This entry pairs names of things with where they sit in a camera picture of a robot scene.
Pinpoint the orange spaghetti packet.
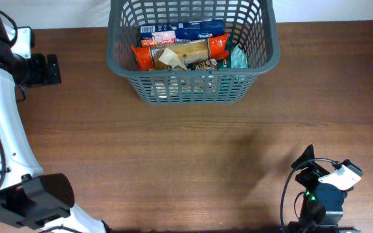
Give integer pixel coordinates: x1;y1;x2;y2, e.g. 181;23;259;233
131;34;229;71

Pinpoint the brown foil snack pouch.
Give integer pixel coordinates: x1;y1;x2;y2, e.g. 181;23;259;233
153;48;220;99

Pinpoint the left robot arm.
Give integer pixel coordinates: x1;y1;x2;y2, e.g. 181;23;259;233
0;10;109;232

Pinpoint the light teal snack wrapper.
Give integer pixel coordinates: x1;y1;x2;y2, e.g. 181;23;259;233
231;45;248;69

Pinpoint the green coffee bag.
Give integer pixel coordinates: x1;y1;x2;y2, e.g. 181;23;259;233
186;58;249;98

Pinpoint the blue pasta box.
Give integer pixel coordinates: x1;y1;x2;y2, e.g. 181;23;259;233
139;19;225;47

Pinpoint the grey plastic basket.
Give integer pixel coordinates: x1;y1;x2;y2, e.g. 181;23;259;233
106;1;280;105

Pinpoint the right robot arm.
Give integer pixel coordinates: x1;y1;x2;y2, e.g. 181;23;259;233
280;145;363;233

